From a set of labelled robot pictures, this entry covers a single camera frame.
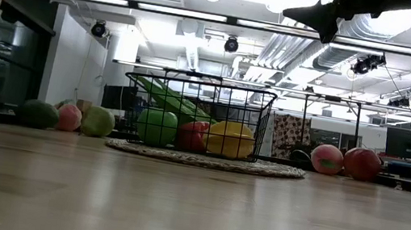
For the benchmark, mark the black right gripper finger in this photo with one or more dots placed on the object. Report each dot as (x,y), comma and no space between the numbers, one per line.
(323,20)

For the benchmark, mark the red bell pepper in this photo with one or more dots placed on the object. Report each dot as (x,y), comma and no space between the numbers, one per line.
(190,137)

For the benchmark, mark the green apple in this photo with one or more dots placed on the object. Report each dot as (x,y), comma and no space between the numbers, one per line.
(155,124)

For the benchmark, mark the red apple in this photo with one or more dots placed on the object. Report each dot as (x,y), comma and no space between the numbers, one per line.
(363,165)

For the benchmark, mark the dark green avocado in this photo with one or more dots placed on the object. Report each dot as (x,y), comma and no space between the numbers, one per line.
(38,114)

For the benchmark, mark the black computer monitor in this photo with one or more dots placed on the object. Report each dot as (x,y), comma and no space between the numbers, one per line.
(407,144)
(118,97)

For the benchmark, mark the green pear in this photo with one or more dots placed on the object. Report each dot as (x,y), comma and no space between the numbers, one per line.
(98,121)

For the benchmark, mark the pink peach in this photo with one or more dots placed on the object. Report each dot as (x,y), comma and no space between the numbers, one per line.
(326,155)
(69,118)

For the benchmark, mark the green bean pod bundle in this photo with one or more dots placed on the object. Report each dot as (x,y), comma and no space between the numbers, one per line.
(169,99)

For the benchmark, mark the patterned cloth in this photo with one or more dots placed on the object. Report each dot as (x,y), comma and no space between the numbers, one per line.
(288,133)

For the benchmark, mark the black metal stand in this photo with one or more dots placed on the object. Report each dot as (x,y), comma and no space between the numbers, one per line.
(304,117)

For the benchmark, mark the hanging black camera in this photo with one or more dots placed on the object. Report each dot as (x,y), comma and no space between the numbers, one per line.
(231,44)
(98,29)

